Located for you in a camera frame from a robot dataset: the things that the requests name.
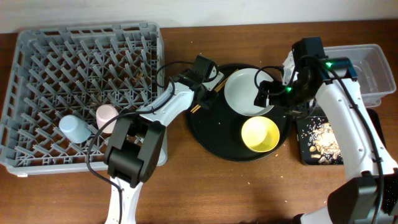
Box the wooden chopstick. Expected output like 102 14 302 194
214 69 238 92
190 79 229 114

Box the grey round plate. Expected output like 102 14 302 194
224 68 273 116

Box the yellow bowl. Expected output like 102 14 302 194
241 116 280 153

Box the food scraps pile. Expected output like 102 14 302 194
304 119 342 165

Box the pink plastic cup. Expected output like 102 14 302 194
96 105 119 134

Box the blue plastic cup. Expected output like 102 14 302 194
58 115 91 144

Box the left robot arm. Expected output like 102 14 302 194
105 73 224 223

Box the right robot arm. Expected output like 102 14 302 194
267 54 397 223

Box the clear plastic waste bin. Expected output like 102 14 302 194
323 44 397 108

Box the grey plastic dishwasher rack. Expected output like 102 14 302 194
1 22 165 177

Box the black rectangular tray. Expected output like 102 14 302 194
295 107 386 166

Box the round black serving tray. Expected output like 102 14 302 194
185 63 293 162

